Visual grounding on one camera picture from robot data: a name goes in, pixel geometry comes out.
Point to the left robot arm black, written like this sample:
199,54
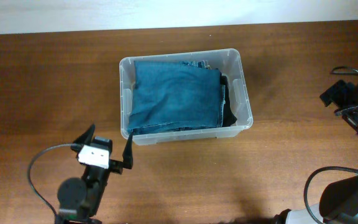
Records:
79,197

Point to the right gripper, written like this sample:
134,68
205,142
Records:
335,93

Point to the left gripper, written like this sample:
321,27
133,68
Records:
115,165

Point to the dark blue jeans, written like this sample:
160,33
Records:
172,96

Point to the clear plastic storage container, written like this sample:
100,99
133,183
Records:
228,61

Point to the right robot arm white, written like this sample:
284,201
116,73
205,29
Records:
339,200

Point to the black garment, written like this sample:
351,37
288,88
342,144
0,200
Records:
228,116

